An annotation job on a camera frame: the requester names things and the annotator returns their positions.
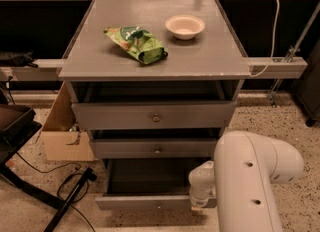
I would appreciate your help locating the dark cabinet at right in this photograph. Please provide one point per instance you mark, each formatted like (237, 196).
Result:
(307, 87)

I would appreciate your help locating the black stand with tray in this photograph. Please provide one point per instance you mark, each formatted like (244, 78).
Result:
(17, 127)

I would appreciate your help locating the grey drawer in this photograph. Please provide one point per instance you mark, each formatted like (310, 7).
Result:
(158, 115)
(156, 183)
(153, 148)

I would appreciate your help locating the cardboard box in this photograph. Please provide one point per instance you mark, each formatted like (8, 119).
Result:
(63, 138)

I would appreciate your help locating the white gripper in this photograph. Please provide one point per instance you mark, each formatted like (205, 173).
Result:
(200, 197)

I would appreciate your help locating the grey drawer cabinet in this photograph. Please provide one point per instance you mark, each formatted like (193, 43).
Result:
(214, 42)

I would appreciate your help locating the grey top drawer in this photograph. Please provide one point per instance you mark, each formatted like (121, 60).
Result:
(158, 115)

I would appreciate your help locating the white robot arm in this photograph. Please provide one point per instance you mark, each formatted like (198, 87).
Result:
(244, 167)

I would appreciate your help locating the grey middle drawer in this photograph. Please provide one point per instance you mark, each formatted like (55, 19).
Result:
(153, 148)

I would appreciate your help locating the grey bottom drawer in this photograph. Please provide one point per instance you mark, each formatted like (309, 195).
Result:
(156, 183)

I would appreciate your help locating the green snack bag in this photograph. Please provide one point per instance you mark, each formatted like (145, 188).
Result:
(138, 42)

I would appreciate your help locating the white paper bowl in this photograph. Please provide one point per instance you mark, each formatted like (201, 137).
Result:
(185, 27)

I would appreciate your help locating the black object on rail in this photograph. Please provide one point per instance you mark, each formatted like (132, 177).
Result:
(17, 59)

